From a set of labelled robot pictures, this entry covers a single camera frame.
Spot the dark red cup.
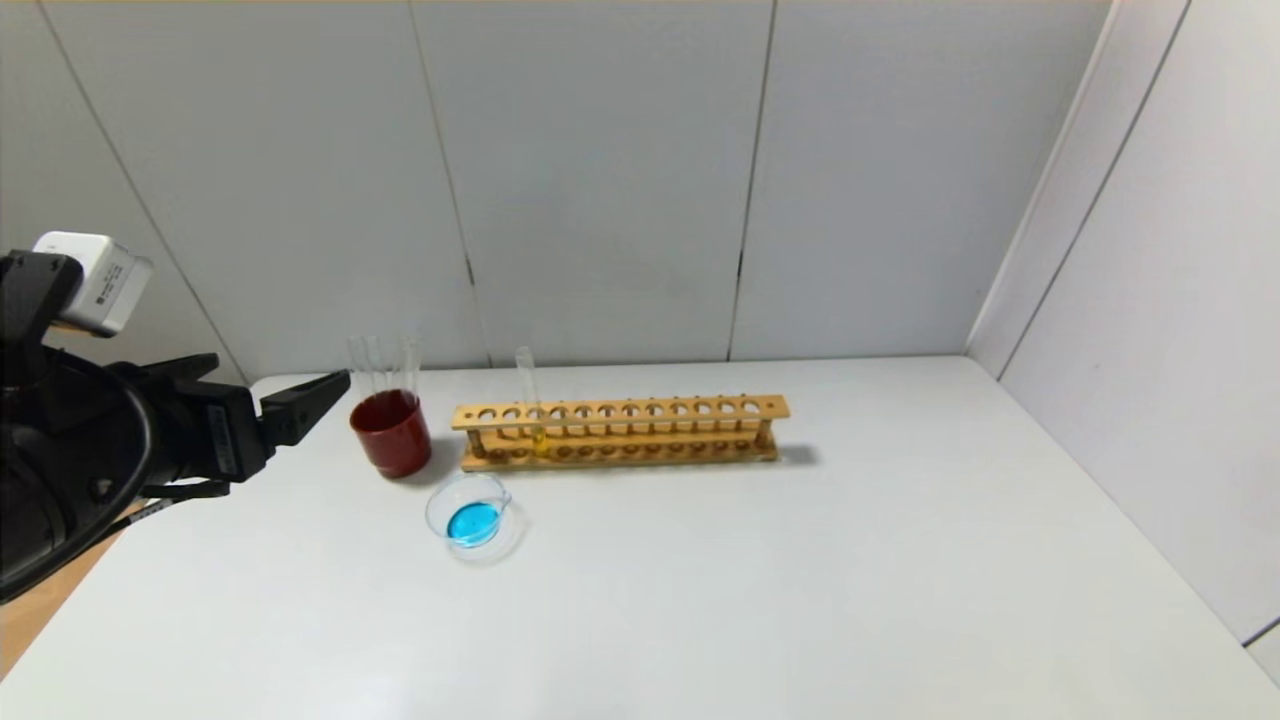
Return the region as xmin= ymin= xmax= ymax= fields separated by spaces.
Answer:
xmin=350 ymin=389 xmax=434 ymax=480

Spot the clear glass dish with spout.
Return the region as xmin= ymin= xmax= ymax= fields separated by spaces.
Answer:
xmin=426 ymin=473 xmax=528 ymax=563

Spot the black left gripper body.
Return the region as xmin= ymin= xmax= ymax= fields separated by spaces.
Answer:
xmin=106 ymin=352 xmax=269 ymax=499

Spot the wooden test tube rack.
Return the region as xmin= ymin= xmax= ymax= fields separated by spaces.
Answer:
xmin=451 ymin=395 xmax=791 ymax=473

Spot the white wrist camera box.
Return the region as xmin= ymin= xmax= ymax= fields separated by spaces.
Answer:
xmin=33 ymin=232 xmax=154 ymax=338

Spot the yellow pigment glass test tube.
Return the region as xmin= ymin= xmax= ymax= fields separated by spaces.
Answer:
xmin=515 ymin=347 xmax=551 ymax=458

